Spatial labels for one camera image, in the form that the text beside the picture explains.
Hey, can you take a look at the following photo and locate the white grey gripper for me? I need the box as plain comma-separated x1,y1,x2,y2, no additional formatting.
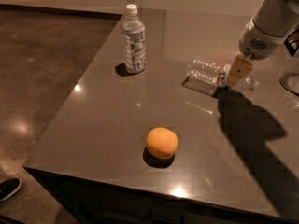
226,0,299,87

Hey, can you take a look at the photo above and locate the clear water bottle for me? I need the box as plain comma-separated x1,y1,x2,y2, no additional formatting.
184,57,259,96

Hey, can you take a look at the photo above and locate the upright labelled water bottle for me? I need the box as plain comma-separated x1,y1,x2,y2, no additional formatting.
121,4,146,74

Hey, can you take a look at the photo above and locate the clear glass container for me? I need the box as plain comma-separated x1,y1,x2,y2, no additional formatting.
279,54,299,96

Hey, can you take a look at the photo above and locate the orange fruit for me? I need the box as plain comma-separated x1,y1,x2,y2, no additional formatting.
146,127,178,160

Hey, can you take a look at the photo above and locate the dark counter cabinet base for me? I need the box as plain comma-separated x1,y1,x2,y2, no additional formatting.
26,167,299,224

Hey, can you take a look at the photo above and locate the black shoe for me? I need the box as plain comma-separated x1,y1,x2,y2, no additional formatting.
0,178,22,202

